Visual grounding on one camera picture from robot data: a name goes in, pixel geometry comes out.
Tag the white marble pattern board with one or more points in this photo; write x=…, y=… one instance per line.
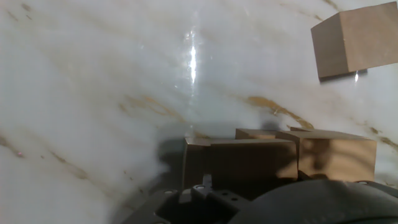
x=93, y=77

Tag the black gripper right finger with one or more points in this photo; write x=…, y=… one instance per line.
x=385, y=188

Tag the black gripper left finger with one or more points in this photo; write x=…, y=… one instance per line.
x=214, y=208

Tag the light wooden cube block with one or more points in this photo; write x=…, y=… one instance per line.
x=242, y=161
x=255, y=133
x=339, y=158
x=360, y=40

